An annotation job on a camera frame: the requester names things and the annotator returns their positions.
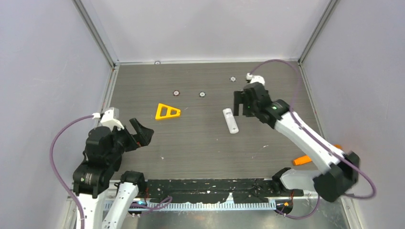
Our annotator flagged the yellow plastic triangle frame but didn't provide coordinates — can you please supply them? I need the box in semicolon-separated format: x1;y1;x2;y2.
155;103;181;121

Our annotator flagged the orange cylinder peg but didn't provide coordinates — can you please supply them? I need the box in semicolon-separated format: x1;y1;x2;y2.
292;145;344;166

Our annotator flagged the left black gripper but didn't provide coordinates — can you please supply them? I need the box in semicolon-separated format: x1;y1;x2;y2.
107;116;153;161

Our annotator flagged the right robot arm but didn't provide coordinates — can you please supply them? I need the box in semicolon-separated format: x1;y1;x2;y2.
234;83;361;202

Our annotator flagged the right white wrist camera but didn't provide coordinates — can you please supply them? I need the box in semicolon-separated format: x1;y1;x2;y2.
245;73;266;86

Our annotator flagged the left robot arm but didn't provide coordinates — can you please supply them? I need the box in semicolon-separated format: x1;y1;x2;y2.
73;118;154;229

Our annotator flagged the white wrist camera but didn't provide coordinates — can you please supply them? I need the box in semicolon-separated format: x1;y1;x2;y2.
245;73;266;86
91;107;125;131

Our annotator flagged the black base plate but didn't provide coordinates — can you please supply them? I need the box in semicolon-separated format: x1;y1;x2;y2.
139;178;304;204

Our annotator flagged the white remote control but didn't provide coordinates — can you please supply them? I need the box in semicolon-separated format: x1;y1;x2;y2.
223;108;239;134

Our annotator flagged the aluminium rail frame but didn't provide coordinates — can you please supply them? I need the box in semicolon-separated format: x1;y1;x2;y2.
67;177;355;212

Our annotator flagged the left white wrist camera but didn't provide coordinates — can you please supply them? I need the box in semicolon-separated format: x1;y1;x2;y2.
91;107;125;131

